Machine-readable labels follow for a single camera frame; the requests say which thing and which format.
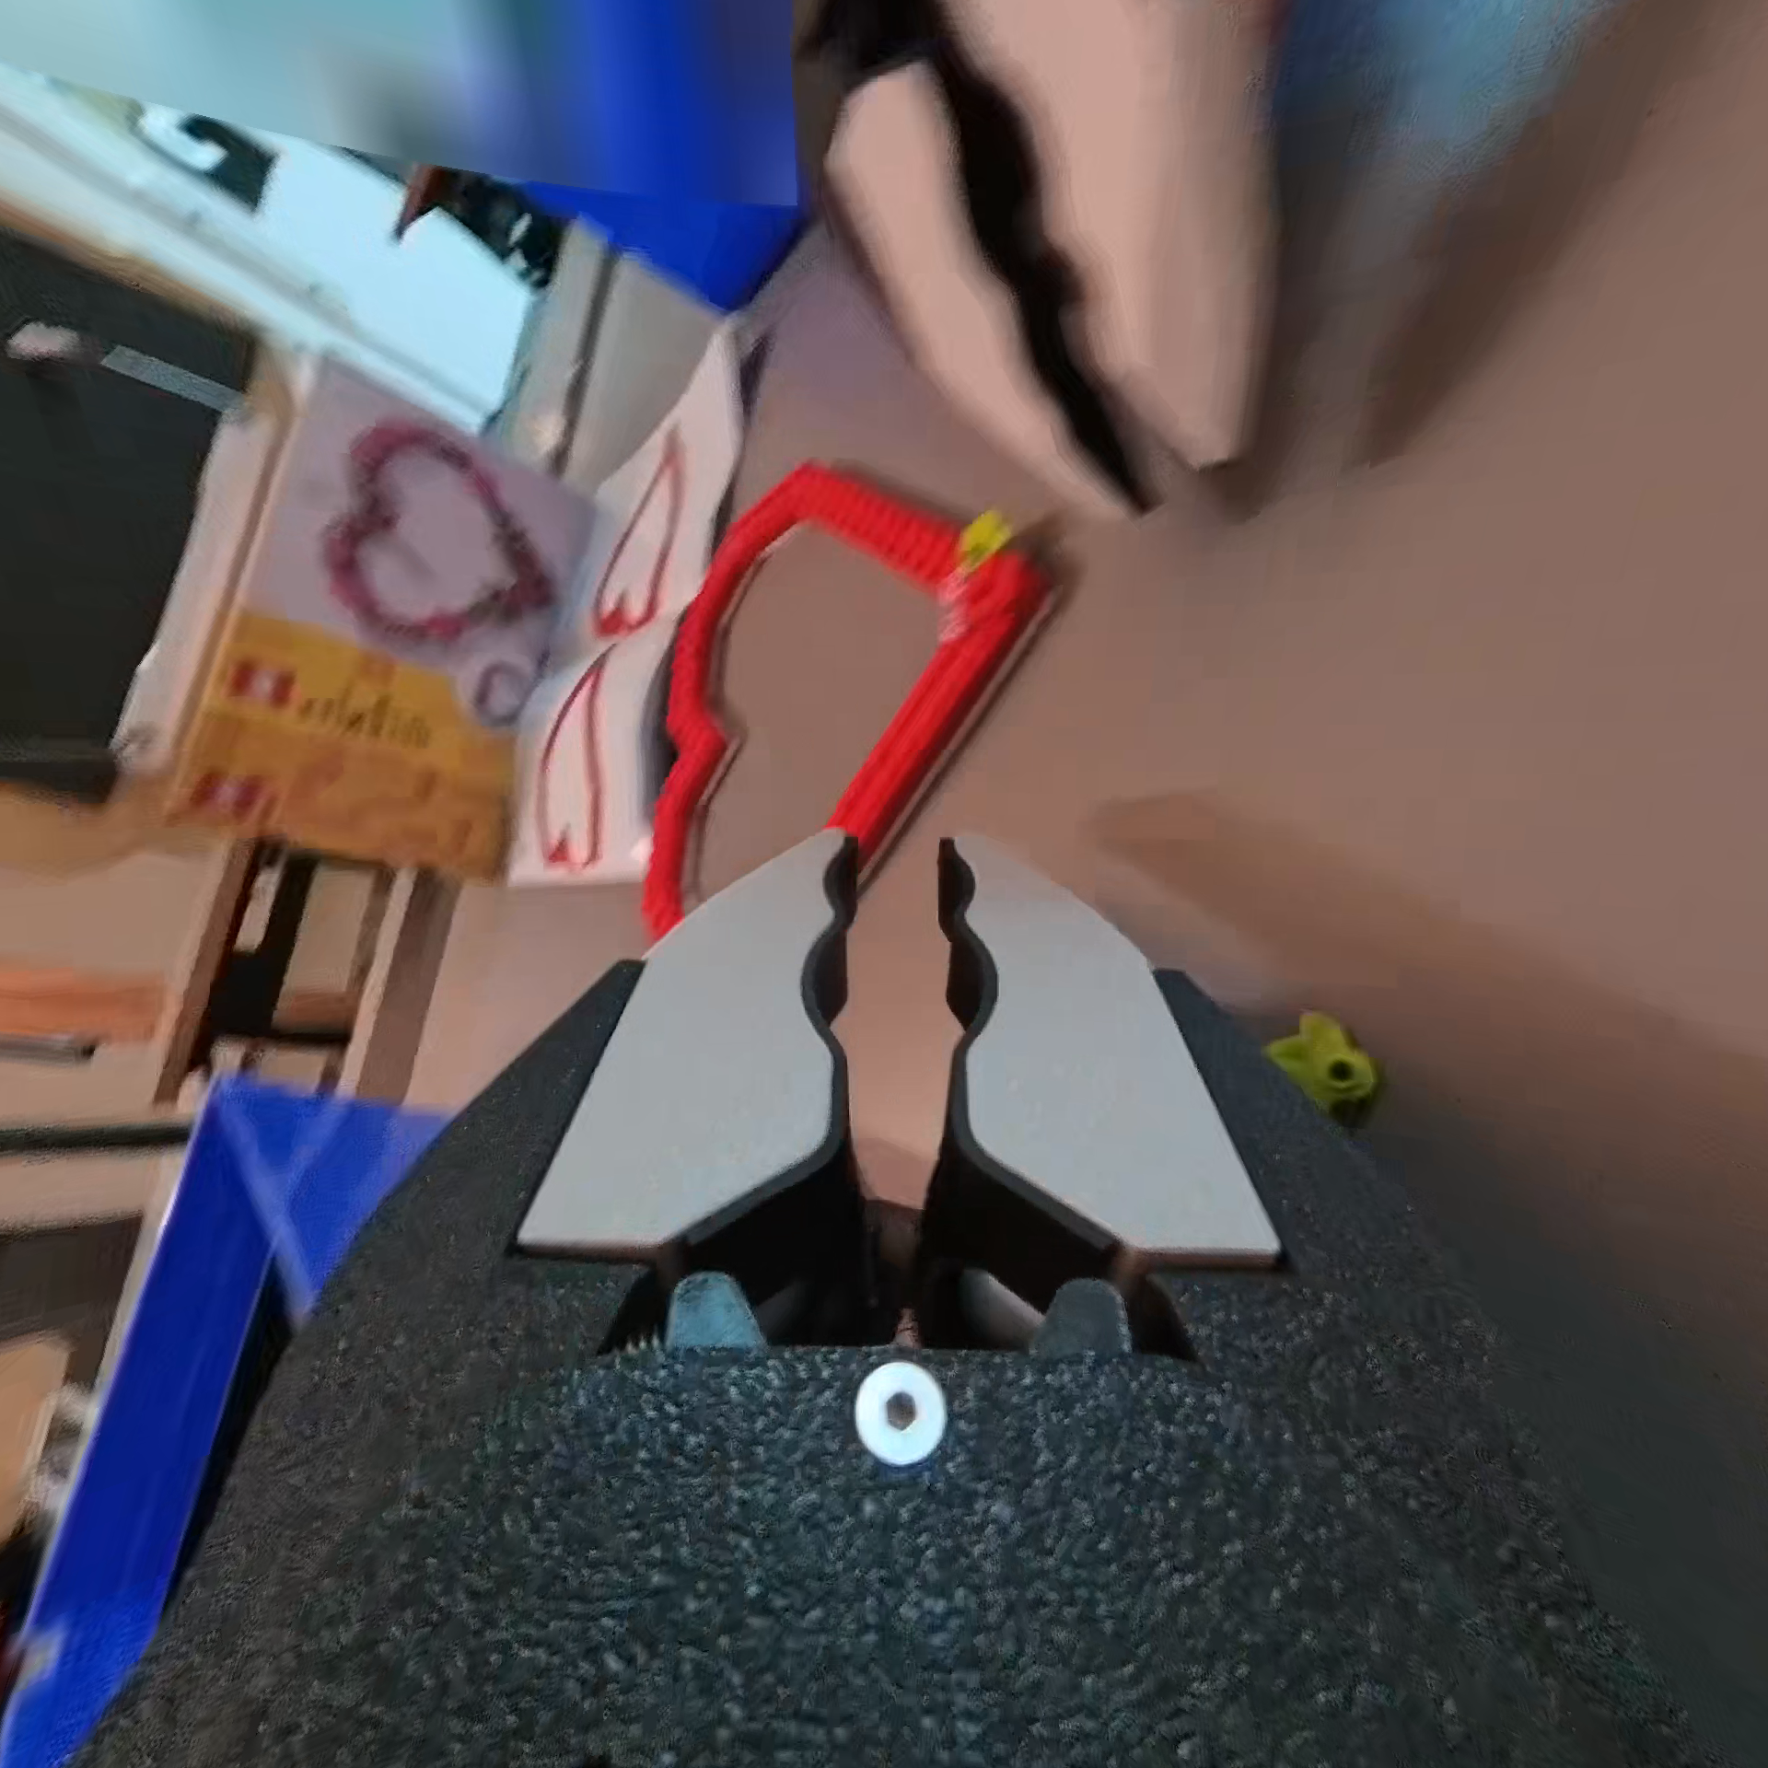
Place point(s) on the red brick heart frame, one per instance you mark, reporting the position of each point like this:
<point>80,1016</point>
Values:
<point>966,649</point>

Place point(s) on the lime green leaf piece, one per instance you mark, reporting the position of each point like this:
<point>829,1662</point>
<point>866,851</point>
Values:
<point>986,539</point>
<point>1319,1064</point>

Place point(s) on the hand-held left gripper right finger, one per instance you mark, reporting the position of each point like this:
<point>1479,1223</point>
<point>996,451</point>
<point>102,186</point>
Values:
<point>1106,1105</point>

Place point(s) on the black booth panel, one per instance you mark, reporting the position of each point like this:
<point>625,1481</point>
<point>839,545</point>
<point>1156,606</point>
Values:
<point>98,552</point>

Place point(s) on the open instruction booklet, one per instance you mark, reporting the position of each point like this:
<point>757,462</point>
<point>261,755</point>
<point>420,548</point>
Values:
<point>635,718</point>

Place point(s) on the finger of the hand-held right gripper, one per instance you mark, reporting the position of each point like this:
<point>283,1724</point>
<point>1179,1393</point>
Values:
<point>912,207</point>
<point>1146,207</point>

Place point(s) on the toy set box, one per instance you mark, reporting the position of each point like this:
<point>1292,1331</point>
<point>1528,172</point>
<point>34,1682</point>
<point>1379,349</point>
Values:
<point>345,746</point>

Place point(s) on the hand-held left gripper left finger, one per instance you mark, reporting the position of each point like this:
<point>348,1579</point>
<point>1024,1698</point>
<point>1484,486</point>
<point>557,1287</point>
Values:
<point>691,1077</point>

